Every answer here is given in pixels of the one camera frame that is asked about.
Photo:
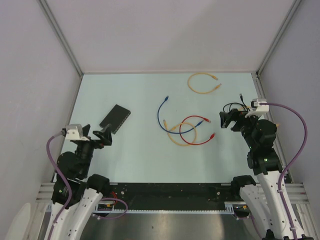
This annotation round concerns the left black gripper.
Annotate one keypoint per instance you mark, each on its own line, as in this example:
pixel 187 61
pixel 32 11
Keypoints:
pixel 105 137

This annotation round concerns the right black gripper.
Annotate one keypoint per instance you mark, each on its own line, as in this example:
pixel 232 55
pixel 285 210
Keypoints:
pixel 237 115

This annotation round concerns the black network switch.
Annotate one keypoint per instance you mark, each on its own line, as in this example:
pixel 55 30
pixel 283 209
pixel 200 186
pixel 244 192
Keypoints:
pixel 116 118

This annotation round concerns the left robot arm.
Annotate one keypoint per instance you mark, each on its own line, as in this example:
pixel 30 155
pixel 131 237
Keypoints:
pixel 75 193

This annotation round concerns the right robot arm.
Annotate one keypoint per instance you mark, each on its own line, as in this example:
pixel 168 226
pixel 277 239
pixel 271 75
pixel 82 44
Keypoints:
pixel 266 197

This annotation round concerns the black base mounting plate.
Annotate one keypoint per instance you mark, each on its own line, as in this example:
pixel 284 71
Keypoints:
pixel 184 197

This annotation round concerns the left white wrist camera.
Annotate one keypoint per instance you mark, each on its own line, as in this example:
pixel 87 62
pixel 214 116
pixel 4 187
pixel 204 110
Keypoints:
pixel 73 132

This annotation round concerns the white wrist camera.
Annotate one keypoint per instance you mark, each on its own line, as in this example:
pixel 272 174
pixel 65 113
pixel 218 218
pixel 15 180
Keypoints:
pixel 259 107
pixel 73 132

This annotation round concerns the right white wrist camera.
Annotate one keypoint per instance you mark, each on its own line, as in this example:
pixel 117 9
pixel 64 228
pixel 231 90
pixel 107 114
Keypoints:
pixel 259 107

